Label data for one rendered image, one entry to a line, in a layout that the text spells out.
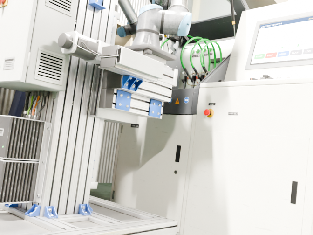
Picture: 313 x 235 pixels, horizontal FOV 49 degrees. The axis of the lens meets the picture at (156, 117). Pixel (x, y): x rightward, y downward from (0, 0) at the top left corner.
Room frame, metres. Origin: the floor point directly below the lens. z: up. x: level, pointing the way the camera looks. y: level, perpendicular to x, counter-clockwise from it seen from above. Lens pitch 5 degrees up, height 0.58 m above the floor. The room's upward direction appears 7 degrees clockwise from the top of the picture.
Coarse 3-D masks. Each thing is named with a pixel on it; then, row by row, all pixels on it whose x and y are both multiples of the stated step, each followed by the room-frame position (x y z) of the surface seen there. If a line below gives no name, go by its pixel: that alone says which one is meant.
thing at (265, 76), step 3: (264, 75) 1.82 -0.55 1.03; (267, 75) 1.81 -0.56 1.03; (252, 78) 1.85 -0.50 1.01; (255, 78) 1.85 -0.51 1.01; (261, 78) 1.82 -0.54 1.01; (264, 78) 1.81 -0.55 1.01; (267, 78) 1.80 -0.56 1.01; (270, 78) 1.79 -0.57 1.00; (273, 78) 1.78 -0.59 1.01; (276, 78) 1.78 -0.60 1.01; (279, 78) 1.76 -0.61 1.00
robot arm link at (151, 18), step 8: (144, 8) 1.64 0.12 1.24; (152, 8) 1.63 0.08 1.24; (160, 8) 1.66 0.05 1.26; (144, 16) 1.64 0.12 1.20; (152, 16) 1.63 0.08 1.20; (160, 16) 1.63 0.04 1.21; (144, 24) 1.63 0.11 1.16; (152, 24) 1.63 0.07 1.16; (160, 24) 1.64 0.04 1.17; (160, 32) 1.68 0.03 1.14
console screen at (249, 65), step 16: (288, 16) 1.98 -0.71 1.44; (304, 16) 1.91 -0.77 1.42; (256, 32) 2.11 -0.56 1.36; (272, 32) 2.02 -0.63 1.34; (288, 32) 1.95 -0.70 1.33; (304, 32) 1.88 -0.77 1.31; (256, 48) 2.07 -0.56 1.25; (272, 48) 1.99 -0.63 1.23; (288, 48) 1.91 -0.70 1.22; (304, 48) 1.85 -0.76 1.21; (256, 64) 2.03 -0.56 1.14; (272, 64) 1.95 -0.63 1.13; (288, 64) 1.88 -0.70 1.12; (304, 64) 1.82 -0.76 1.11
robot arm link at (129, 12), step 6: (120, 0) 2.15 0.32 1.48; (126, 0) 2.16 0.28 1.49; (120, 6) 2.19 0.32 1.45; (126, 6) 2.18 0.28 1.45; (126, 12) 2.20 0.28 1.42; (132, 12) 2.21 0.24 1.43; (126, 18) 2.24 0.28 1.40; (132, 18) 2.22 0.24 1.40; (132, 24) 2.25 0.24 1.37; (132, 30) 2.29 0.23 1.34
